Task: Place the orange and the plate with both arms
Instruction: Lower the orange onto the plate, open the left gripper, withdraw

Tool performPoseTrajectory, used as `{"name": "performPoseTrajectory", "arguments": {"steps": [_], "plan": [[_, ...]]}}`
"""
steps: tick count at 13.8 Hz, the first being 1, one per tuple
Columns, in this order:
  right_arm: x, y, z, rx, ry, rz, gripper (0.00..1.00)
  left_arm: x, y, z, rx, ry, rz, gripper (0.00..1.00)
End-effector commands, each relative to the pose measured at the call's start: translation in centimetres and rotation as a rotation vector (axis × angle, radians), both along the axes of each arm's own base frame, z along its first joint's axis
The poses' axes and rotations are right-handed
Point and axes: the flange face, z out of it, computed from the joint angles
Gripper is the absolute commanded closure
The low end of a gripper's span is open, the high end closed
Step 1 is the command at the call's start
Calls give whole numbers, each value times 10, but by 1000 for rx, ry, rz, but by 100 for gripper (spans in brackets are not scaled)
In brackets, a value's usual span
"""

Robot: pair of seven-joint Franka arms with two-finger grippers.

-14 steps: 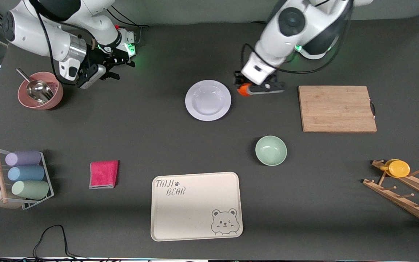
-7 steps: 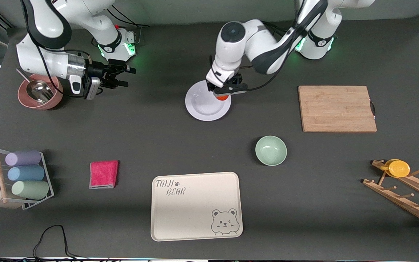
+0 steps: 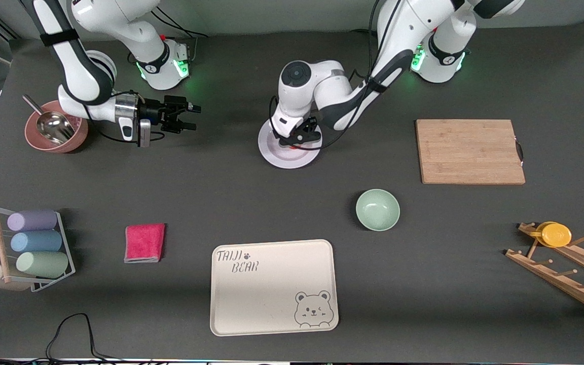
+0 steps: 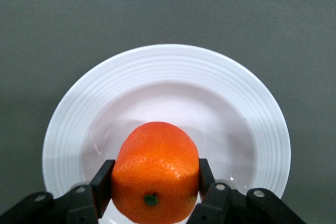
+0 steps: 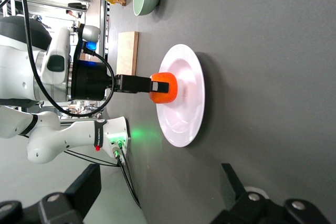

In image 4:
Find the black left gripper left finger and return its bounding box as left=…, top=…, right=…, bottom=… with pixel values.
left=0, top=159, right=117, bottom=224

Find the white ribbed round plate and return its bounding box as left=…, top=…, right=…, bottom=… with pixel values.
left=41, top=44, right=291, bottom=224

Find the orange mandarin fruit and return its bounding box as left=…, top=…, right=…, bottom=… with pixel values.
left=110, top=121, right=200, bottom=224

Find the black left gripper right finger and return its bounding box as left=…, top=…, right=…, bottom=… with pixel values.
left=187, top=157, right=308, bottom=224

